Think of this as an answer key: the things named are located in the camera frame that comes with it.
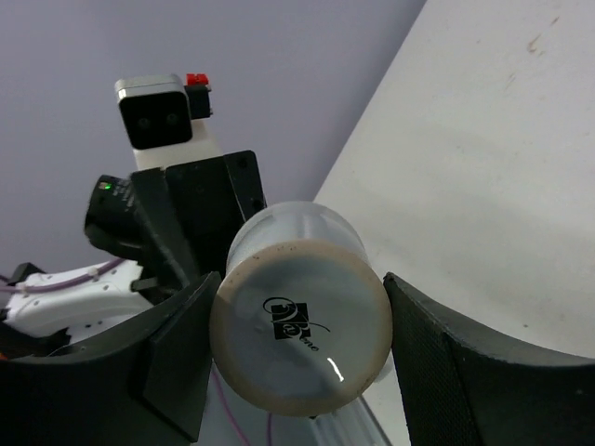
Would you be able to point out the pale blue footed cup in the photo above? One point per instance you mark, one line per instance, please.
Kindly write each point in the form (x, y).
(301, 324)

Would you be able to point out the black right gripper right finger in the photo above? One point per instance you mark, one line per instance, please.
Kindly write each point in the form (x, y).
(464, 383)

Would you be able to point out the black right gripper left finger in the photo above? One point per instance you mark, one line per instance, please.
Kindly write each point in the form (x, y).
(142, 382)

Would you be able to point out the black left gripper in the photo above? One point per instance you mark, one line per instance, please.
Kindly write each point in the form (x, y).
(177, 222)

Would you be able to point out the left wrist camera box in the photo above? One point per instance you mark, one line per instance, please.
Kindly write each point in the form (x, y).
(155, 110)

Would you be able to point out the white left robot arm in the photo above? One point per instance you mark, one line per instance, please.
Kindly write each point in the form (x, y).
(45, 312)

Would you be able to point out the aluminium front rail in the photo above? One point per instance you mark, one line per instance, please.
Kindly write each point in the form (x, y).
(351, 425)

